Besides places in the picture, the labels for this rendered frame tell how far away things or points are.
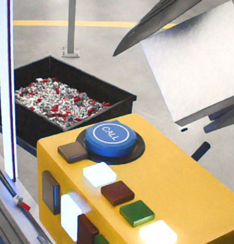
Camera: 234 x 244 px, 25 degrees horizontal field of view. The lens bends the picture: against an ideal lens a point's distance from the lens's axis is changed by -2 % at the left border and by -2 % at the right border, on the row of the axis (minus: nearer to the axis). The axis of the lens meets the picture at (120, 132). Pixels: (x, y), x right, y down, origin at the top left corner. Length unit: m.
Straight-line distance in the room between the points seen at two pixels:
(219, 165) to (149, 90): 0.70
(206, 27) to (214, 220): 0.44
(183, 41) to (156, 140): 0.35
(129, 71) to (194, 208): 2.62
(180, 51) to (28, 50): 2.46
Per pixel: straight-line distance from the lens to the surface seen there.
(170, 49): 0.76
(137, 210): 0.35
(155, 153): 0.42
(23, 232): 0.65
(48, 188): 0.41
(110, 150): 0.40
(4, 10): 0.60
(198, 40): 0.76
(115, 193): 0.36
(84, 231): 0.37
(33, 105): 0.91
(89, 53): 3.15
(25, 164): 2.20
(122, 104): 0.87
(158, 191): 0.38
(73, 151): 0.40
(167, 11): 0.91
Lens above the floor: 1.31
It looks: 33 degrees down
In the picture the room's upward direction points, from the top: 5 degrees clockwise
